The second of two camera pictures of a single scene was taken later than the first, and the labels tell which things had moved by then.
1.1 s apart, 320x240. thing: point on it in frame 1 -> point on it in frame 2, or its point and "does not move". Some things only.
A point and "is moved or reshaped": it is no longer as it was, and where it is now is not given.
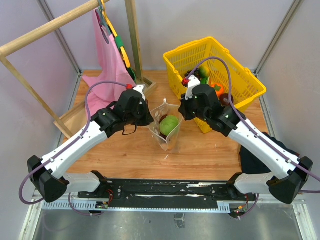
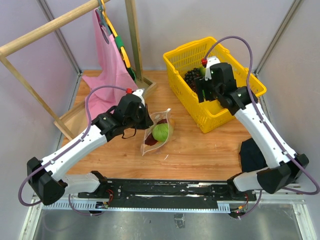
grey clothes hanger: x=102 y=22 does not move
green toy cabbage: x=168 y=124 -> x=160 y=132
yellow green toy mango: x=204 y=72 does not move
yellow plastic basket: x=211 y=63 does not move
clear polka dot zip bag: x=166 y=119 is moved or reshaped
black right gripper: x=183 y=108 -> x=202 y=84
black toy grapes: x=197 y=73 does not move
